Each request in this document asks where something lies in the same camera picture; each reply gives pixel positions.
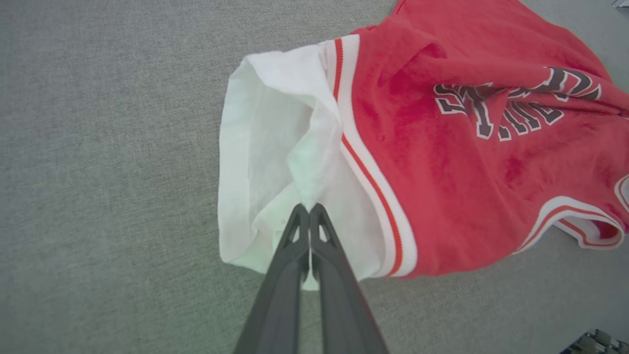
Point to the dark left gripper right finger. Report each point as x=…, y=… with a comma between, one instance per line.
x=339, y=300

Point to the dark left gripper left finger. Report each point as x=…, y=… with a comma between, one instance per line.
x=280, y=295

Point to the red basketball jersey garment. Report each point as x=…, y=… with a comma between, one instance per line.
x=442, y=172

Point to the dark robot base part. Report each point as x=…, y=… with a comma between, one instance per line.
x=597, y=344

